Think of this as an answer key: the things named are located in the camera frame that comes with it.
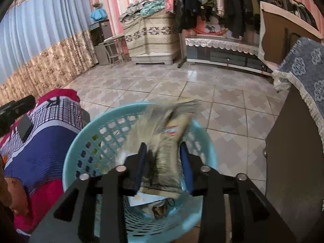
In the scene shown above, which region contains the small folding table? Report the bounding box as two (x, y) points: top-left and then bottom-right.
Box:
(102, 34), (127, 67)

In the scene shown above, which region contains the light blue plastic basket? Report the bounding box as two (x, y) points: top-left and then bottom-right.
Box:
(62, 102), (219, 243)

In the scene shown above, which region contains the low glass-front cabinet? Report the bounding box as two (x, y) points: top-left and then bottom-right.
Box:
(185, 37), (274, 75)

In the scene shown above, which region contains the blue and floral curtain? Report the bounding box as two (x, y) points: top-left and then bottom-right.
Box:
(0, 0), (99, 102)

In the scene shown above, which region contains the white paper piece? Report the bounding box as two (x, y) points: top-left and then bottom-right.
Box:
(128, 192), (162, 207)

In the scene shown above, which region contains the grey water dispenser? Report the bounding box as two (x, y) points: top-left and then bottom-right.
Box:
(90, 19), (113, 65)

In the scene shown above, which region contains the pile of folded clothes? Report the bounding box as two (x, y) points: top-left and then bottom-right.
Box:
(119, 0), (166, 22)

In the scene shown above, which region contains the cabinet under patterned cloth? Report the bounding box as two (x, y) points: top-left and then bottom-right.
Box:
(121, 14), (181, 65)

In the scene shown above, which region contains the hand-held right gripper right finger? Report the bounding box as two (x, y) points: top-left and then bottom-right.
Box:
(180, 142), (296, 243)

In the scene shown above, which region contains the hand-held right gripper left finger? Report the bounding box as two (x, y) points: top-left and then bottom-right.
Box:
(29, 142), (148, 243)

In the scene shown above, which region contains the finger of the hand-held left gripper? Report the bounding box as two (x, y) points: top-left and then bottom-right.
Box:
(10, 95), (36, 117)

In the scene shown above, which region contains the metal clothes rack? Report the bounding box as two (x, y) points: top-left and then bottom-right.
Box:
(166, 0), (319, 69)

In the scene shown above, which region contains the row of hanging clothes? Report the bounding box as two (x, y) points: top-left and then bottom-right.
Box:
(166, 0), (318, 39)

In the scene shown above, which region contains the brown wooden board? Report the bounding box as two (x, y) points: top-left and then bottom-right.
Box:
(259, 1), (324, 69)

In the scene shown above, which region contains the white lace cabinet cloth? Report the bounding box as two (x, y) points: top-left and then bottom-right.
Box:
(185, 37), (261, 55)

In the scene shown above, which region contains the dark wooden cabinet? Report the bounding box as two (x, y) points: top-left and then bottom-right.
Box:
(264, 83), (324, 243)

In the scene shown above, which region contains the printed striped blanket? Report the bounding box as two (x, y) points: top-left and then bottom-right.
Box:
(0, 88), (90, 236)

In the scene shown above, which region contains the red and white bundle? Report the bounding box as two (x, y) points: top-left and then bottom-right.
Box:
(195, 24), (233, 38)

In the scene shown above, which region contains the black phone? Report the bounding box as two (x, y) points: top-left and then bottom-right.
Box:
(16, 114), (34, 142)

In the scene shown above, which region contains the blue flower pot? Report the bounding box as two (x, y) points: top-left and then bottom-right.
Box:
(90, 2), (109, 22)

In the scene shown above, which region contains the olive cloth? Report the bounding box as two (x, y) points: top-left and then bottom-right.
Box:
(119, 100), (200, 198)

